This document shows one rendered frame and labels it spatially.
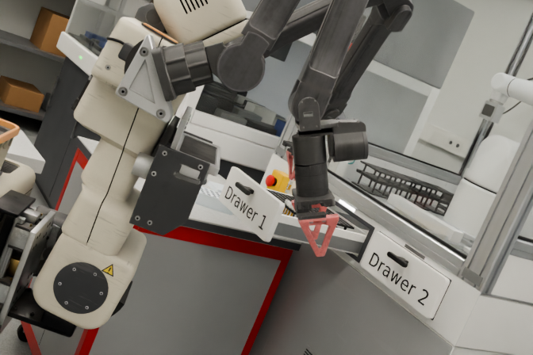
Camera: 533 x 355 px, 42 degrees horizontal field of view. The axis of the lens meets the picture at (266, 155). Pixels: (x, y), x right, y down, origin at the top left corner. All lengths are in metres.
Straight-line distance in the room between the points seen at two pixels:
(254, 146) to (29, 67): 3.42
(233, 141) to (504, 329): 1.36
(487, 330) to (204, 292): 0.82
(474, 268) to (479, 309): 0.10
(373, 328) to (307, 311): 0.29
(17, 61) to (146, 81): 4.79
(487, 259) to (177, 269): 0.86
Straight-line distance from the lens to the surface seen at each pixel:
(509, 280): 1.80
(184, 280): 2.08
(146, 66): 1.17
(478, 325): 1.80
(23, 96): 5.56
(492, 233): 1.75
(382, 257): 1.94
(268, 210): 1.83
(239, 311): 2.23
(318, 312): 2.13
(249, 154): 2.83
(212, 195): 2.17
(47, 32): 5.49
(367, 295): 1.99
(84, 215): 1.36
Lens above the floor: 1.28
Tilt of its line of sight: 8 degrees down
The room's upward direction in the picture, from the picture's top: 23 degrees clockwise
